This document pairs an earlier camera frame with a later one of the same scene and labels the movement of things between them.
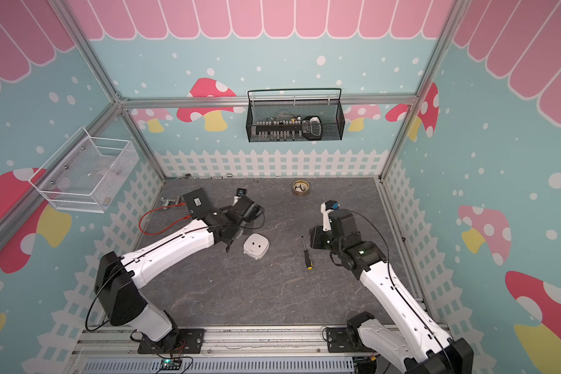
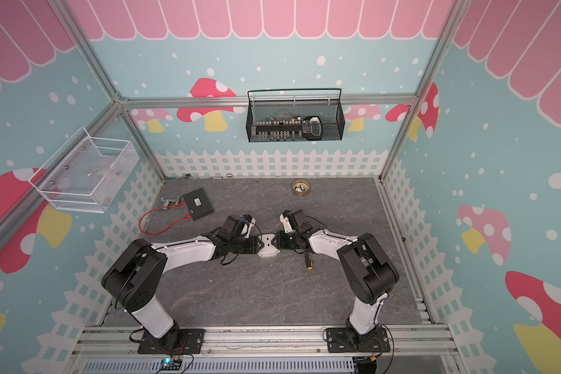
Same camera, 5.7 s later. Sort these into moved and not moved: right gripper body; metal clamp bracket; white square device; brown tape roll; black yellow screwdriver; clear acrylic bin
Moved: white square device; right gripper body
Not moved: brown tape roll; metal clamp bracket; black yellow screwdriver; clear acrylic bin
